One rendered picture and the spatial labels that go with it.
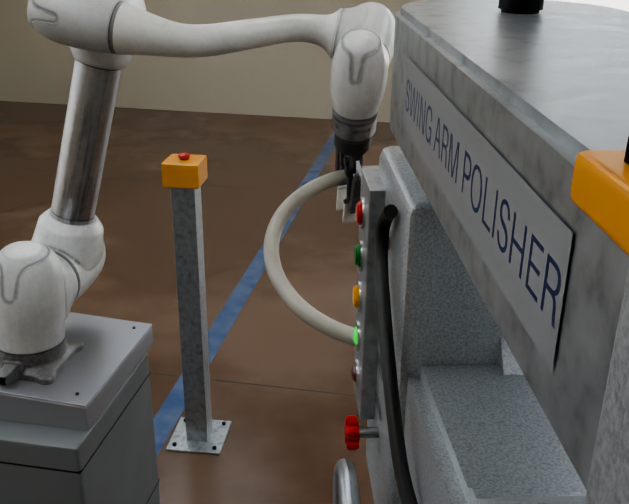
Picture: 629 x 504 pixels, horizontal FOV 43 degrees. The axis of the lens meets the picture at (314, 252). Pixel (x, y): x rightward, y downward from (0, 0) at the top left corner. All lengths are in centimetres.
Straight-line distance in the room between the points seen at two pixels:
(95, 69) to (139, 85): 625
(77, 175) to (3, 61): 680
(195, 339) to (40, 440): 112
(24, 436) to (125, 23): 87
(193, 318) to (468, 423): 214
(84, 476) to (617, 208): 164
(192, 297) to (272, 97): 507
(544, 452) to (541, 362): 30
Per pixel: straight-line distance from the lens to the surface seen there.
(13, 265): 178
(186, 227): 262
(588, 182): 23
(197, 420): 298
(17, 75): 859
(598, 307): 30
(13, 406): 183
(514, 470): 63
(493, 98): 43
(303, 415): 316
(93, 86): 180
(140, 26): 158
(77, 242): 191
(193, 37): 157
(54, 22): 163
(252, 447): 301
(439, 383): 73
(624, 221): 21
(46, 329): 181
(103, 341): 198
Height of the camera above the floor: 182
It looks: 23 degrees down
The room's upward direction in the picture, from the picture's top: 1 degrees clockwise
